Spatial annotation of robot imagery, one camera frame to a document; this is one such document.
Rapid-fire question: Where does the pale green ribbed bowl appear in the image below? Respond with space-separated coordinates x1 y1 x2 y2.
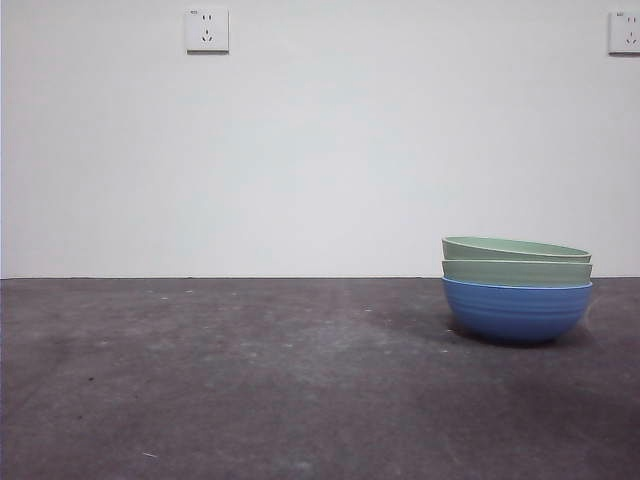
441 258 594 288
441 235 594 265

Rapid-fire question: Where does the blue ribbed bowl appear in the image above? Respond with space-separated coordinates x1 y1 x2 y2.
441 277 595 345

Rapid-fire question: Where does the white wall socket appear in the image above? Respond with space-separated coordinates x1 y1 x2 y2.
608 10 640 56
186 7 231 55

